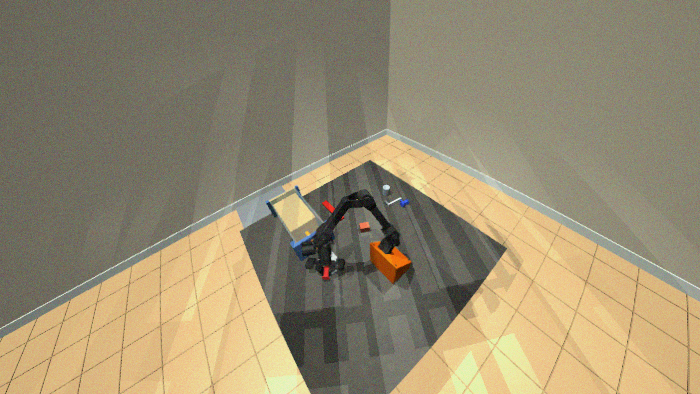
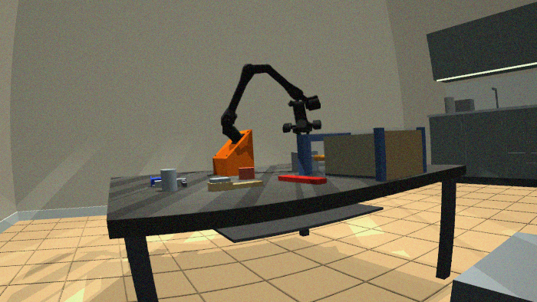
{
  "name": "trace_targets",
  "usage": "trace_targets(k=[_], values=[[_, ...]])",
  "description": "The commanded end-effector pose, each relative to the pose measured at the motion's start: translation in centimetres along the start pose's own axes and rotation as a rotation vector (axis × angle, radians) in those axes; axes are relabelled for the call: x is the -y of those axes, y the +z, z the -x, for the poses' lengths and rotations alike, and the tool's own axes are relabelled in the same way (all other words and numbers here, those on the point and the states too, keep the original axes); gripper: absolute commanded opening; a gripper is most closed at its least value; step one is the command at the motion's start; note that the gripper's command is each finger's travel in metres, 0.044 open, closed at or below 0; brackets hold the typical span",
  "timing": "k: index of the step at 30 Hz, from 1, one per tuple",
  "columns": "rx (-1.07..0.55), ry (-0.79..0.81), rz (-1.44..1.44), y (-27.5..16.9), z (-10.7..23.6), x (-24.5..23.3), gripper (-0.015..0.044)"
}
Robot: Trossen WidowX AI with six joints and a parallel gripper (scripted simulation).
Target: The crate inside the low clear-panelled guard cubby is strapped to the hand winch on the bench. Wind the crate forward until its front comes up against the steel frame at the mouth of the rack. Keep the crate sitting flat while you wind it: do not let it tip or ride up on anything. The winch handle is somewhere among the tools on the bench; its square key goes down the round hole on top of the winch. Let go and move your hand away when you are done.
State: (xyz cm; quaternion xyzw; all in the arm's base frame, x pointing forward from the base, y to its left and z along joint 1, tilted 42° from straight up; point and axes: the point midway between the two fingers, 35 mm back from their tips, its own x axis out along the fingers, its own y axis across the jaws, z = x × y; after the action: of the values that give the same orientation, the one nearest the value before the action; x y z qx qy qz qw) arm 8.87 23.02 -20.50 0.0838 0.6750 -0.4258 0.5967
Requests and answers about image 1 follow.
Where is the red flat bar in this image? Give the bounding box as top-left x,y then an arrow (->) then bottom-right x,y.
322,201 -> 344,221

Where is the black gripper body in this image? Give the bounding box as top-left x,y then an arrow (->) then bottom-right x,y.
305,252 -> 345,271

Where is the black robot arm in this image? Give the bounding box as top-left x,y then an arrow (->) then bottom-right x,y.
302,189 -> 400,257

